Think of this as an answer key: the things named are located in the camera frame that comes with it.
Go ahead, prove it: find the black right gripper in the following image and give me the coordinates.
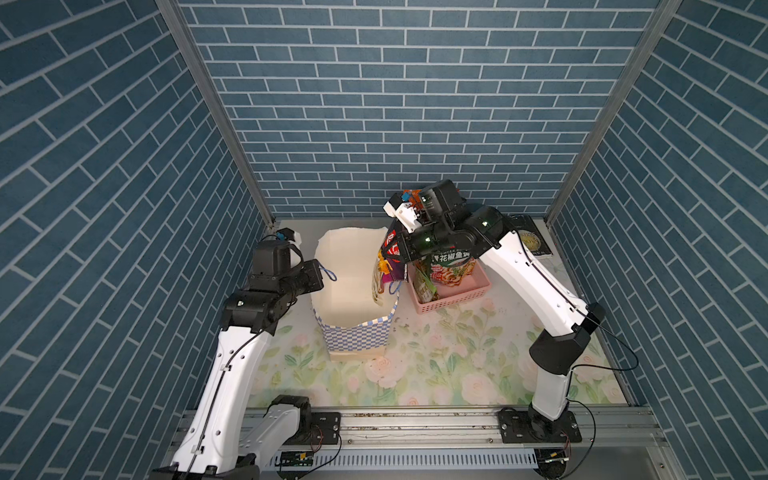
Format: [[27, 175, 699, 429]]
[[379, 226, 451, 265]]

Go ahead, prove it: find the dark green fish condiment packet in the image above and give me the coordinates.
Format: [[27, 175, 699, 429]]
[[428, 248, 476, 287]]

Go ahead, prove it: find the blue checkered paper bag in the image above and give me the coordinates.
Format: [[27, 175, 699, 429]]
[[311, 227, 399, 362]]

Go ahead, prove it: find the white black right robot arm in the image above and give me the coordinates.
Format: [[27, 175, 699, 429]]
[[381, 180, 605, 423]]

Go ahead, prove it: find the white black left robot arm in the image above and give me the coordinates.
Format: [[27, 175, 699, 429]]
[[149, 228, 324, 479]]

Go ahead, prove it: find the small green condiment packet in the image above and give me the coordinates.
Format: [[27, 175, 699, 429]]
[[412, 265, 439, 304]]

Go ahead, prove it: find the pink perforated plastic basket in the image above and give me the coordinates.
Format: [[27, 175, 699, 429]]
[[406, 261, 491, 314]]

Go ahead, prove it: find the black book with yellow picture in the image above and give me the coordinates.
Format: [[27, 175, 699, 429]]
[[510, 215, 552, 256]]

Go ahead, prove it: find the floral table mat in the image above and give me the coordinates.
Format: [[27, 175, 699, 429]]
[[251, 257, 628, 408]]

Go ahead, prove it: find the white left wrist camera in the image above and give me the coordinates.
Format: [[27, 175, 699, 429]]
[[275, 228, 302, 247]]

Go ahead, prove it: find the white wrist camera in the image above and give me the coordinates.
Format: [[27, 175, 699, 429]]
[[384, 190, 428, 233], [275, 228, 302, 247]]

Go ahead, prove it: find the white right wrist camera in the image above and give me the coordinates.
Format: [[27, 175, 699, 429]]
[[384, 190, 428, 233]]

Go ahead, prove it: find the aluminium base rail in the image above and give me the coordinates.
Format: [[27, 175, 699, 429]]
[[157, 405, 667, 480]]

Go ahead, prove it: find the aluminium corner post left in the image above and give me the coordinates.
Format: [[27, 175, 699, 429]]
[[156, 0, 275, 231]]

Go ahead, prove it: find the aluminium corner post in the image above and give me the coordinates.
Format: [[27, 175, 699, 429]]
[[544, 0, 682, 227], [156, 0, 275, 231]]

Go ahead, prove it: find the aluminium corner post right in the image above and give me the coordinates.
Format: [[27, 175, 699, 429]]
[[544, 0, 682, 227]]

